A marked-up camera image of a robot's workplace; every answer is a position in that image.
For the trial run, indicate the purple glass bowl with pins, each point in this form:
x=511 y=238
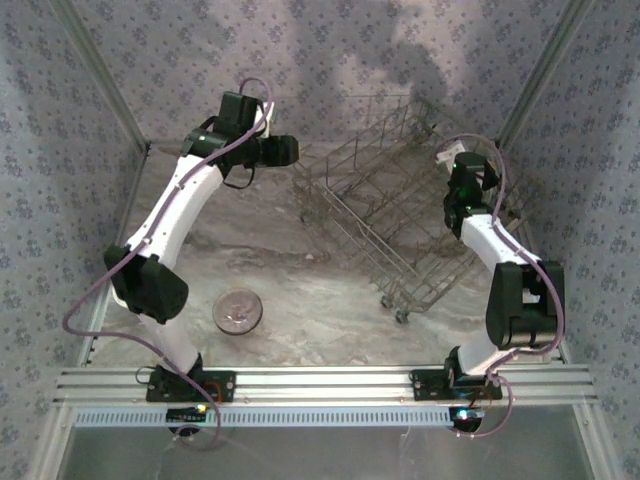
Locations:
x=237 y=312

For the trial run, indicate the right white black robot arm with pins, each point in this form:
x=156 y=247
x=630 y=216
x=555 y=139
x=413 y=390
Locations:
x=490 y=240

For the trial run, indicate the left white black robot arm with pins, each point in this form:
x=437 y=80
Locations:
x=175 y=215

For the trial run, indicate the right controller board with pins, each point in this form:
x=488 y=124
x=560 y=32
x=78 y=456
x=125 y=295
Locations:
x=465 y=417

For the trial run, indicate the controller board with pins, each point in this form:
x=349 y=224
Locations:
x=185 y=414
x=465 y=417

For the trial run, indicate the left controller board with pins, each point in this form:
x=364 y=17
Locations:
x=185 y=414

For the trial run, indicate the grey metal lower panel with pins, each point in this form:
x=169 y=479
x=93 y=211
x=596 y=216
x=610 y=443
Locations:
x=325 y=455

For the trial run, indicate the aluminium frame post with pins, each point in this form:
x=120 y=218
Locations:
x=102 y=75
x=544 y=75

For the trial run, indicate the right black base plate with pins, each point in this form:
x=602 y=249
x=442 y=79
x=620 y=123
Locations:
x=430 y=385

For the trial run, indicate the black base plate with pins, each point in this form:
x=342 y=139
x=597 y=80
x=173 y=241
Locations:
x=225 y=387
x=430 y=385

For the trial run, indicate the aluminium mounting rail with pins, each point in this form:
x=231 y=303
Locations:
x=325 y=380

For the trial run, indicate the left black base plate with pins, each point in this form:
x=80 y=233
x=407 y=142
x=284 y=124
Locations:
x=225 y=387

